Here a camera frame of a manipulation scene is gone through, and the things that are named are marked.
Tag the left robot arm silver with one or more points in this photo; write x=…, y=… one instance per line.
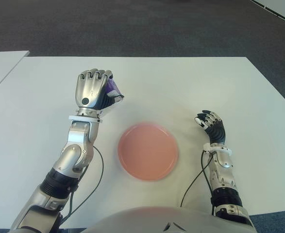
x=72, y=157

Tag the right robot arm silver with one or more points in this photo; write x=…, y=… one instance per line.
x=224, y=179

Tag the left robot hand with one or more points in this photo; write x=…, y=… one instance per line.
x=90, y=89

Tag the pink round plate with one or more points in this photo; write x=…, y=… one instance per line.
x=148, y=151

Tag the adjacent white table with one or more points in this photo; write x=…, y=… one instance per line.
x=0, y=66

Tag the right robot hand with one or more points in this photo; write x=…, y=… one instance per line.
x=216, y=131

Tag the grey robot torso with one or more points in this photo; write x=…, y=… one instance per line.
x=144, y=221

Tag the purple tissue paper pack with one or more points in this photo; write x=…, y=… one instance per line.
x=112, y=85

